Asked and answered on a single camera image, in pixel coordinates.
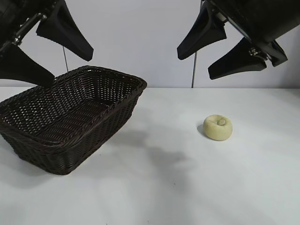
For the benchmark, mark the pale yellow egg yolk pastry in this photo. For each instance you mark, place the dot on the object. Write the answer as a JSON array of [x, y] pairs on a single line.
[[216, 131]]

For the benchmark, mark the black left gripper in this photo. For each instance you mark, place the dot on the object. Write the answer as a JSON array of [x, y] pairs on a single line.
[[14, 14]]

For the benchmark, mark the dark brown woven basket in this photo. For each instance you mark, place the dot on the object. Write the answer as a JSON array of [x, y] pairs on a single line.
[[70, 126]]

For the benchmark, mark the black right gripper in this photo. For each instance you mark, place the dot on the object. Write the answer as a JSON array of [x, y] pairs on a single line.
[[262, 18]]

